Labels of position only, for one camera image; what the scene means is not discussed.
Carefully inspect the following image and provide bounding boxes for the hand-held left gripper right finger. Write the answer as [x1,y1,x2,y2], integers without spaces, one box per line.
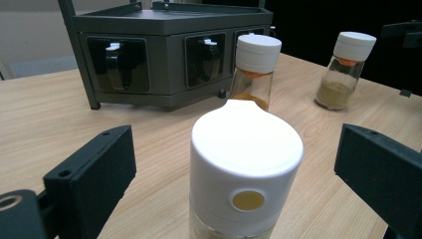
[333,122,422,239]

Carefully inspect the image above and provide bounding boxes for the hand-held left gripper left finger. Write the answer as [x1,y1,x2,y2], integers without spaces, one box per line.
[43,124,137,239]

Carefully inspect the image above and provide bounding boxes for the tan spice bottle white lid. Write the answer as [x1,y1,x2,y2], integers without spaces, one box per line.
[314,31,377,112]

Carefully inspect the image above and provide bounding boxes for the spice bottle with spout lid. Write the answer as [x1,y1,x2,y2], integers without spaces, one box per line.
[188,99,305,239]

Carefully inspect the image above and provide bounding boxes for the orange spice bottle white lid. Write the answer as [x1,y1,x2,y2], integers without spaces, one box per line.
[229,33,283,113]

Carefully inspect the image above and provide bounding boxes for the dark grey spice rack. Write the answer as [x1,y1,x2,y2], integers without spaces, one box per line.
[58,0,275,112]

